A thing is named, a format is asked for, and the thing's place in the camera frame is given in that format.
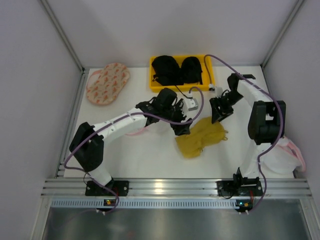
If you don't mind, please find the yellow bra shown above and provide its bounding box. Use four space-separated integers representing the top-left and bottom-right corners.
175 117 228 159

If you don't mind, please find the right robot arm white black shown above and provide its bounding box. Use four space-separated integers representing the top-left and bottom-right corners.
209 73 286 179

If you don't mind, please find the black bra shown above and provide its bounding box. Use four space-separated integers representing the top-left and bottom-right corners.
151 55 203 93

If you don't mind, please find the aluminium rail front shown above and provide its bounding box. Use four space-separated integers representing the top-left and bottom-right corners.
41 178 312 199

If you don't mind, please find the yellow plastic bin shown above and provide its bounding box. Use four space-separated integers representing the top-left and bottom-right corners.
149 54 216 93

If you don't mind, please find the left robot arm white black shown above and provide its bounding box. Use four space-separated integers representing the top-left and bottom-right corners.
69 88 199 187

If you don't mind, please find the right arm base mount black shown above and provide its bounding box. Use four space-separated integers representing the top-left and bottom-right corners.
217 178 263 199

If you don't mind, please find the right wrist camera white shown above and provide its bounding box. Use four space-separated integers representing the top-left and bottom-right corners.
208 83 223 98

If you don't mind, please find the slotted cable duct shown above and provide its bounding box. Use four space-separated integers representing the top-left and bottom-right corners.
51 198 252 209

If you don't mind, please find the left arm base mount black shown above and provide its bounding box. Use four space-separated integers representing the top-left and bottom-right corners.
85 180 129 197

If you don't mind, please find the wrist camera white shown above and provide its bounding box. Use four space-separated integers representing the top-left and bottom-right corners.
182 93 199 114
208 83 223 98

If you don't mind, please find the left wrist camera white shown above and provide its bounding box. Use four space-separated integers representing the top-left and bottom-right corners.
182 93 199 114

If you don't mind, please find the patterned beige laundry bag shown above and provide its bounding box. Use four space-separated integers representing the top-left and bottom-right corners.
85 62 131 106

